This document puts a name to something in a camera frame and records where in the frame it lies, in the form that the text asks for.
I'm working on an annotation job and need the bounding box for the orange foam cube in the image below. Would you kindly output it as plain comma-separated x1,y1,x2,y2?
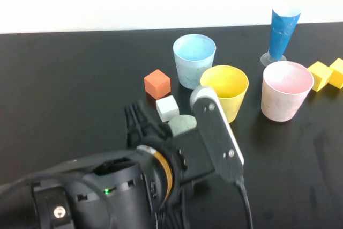
144,69,172,100

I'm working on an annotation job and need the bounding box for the clear plastic cylinder stand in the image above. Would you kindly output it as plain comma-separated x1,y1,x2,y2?
260,51,287,68

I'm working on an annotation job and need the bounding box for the light blue plastic cup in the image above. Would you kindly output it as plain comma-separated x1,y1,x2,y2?
173,33,217,90

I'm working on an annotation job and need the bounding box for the white foam cube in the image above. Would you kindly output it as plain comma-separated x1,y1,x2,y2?
155,95,180,122

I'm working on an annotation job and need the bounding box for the yellow plastic cup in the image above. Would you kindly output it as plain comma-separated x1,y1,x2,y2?
200,64,249,124

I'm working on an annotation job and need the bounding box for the black camera cable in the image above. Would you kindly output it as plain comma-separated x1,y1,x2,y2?
234,176,254,229

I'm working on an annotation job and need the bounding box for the light green plastic cup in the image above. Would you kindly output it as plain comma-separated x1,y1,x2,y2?
167,114,198,137

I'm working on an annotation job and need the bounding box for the black silver wrist camera box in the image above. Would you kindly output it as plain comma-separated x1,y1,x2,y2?
189,85,245,184

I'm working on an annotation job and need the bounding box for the tall blue glass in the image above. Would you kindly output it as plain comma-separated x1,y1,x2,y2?
269,0,302,62

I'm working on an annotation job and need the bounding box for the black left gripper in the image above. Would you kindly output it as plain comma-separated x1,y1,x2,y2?
124,100,217,187

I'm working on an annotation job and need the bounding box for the yellow foam cube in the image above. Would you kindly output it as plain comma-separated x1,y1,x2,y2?
307,61,334,92
329,57,343,90

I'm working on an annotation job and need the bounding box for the pink plastic cup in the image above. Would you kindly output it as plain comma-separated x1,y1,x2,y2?
261,61,314,123

